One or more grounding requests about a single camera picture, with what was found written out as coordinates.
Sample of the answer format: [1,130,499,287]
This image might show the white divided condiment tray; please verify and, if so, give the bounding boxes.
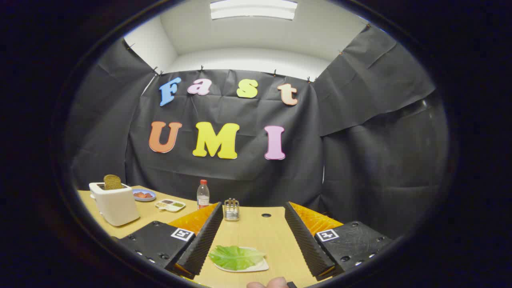
[155,199,186,212]

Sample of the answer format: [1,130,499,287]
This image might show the small blue plate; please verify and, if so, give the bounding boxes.
[132,189,157,202]

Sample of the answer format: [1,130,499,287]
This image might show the clear plastic water bottle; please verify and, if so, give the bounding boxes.
[196,180,210,210]

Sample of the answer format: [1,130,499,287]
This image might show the white rectangular plate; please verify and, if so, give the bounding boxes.
[214,247,270,273]

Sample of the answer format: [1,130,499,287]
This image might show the metal cutlery holder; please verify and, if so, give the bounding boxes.
[224,198,240,221]

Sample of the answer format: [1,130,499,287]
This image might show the white toaster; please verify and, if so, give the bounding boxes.
[89,182,140,227]

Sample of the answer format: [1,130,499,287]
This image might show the brown bread slice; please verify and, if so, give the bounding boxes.
[103,174,123,190]

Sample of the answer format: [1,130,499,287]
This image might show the green lettuce leaf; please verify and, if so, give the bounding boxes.
[208,245,266,271]

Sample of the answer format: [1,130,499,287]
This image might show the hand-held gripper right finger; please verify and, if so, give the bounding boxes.
[284,202,394,281]

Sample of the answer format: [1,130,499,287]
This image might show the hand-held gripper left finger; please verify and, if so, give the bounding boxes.
[118,202,224,280]

